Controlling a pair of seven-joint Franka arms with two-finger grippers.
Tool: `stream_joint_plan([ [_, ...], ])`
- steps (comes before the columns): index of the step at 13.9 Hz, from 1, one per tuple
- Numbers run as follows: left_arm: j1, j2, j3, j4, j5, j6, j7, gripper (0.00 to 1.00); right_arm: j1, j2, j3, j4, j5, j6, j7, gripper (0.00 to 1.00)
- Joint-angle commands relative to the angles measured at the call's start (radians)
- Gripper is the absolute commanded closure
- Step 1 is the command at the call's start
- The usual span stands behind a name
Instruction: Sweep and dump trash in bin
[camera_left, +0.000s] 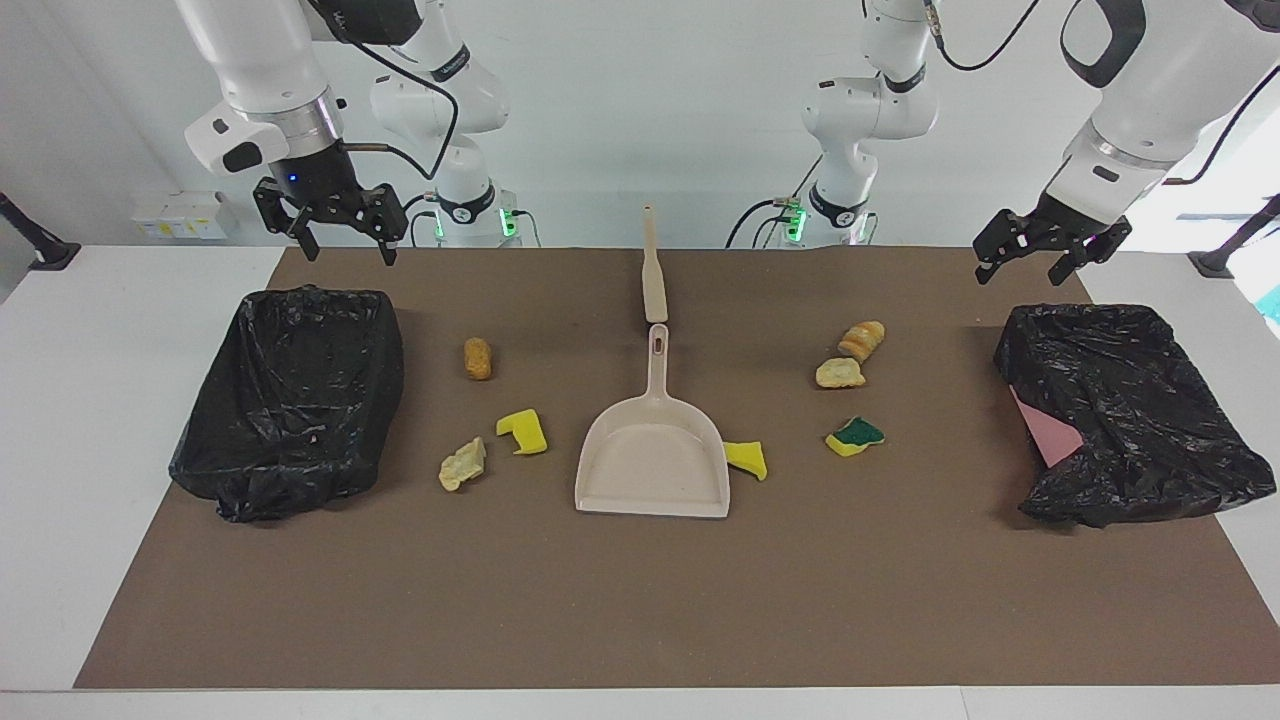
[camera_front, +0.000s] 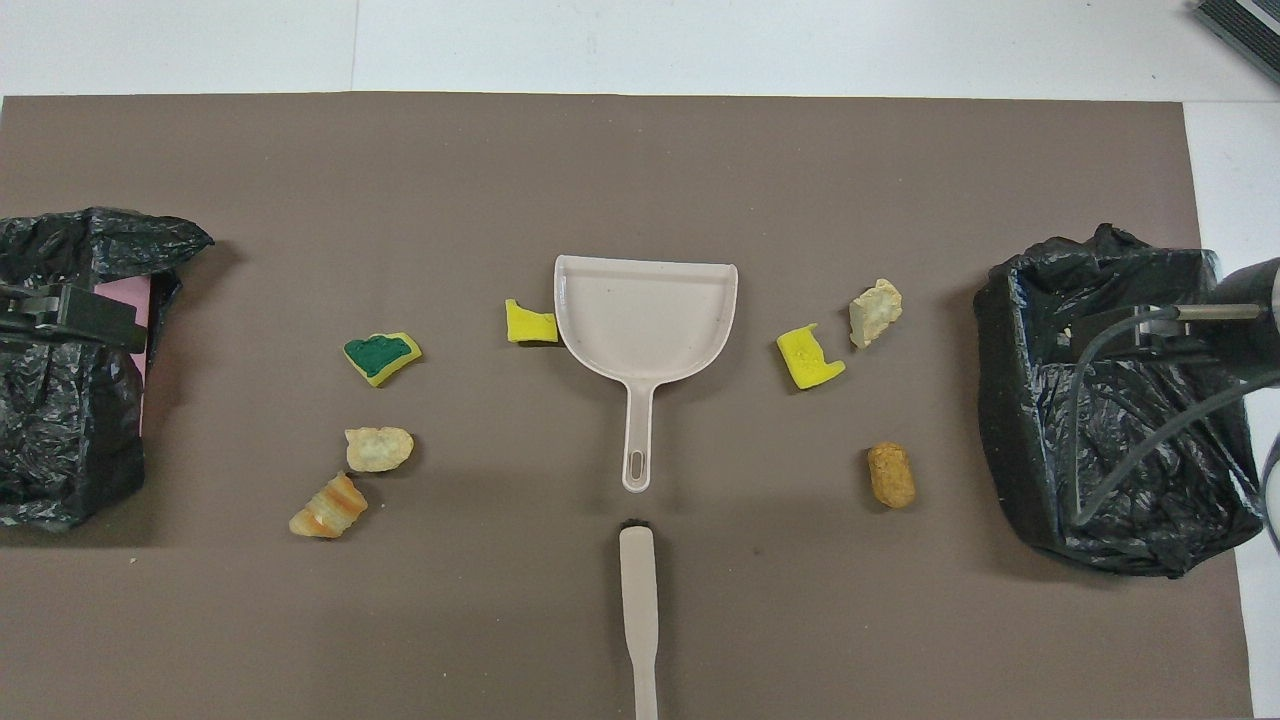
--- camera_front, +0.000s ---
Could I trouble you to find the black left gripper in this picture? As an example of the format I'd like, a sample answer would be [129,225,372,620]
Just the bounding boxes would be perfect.
[0,283,148,352]

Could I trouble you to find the green topped yellow sponge piece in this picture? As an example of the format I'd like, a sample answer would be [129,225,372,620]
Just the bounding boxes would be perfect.
[343,331,423,388]

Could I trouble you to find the pale cream foam chunk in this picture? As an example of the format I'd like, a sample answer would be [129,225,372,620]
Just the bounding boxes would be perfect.
[849,278,904,349]

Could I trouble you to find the tan croissant piece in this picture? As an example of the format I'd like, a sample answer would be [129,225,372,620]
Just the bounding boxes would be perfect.
[289,471,369,540]

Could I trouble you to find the brown cork nugget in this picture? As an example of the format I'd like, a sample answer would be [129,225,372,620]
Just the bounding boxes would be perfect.
[866,442,917,510]

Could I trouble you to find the pale beige foam chunk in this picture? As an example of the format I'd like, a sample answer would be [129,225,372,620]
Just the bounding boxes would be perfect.
[345,426,415,474]

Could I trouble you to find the notched yellow sponge piece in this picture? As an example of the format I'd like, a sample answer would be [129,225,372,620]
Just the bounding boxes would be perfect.
[776,322,847,392]

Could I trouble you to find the small yellow sponge piece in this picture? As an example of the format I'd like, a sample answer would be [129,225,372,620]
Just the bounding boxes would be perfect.
[505,298,560,345]

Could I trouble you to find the beige plastic dustpan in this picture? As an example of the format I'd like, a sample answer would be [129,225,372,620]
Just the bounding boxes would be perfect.
[553,254,740,494]

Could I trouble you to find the beige hand brush black bristles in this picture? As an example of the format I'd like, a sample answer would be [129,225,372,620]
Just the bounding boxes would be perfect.
[618,520,661,720]

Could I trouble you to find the pink bin with black bag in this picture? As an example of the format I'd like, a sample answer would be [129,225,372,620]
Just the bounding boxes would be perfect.
[0,207,215,531]

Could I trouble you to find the black bag lined bin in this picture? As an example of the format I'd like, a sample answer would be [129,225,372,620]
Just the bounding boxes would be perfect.
[975,222,1266,579]

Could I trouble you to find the dark grey ribbed device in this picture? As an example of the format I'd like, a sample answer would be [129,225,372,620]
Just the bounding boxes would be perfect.
[1194,0,1280,57]

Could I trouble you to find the brown table mat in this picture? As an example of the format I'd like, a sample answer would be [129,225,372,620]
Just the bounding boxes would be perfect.
[0,93,1254,720]

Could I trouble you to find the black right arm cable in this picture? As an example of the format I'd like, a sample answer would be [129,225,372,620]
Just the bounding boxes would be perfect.
[1070,303,1280,528]

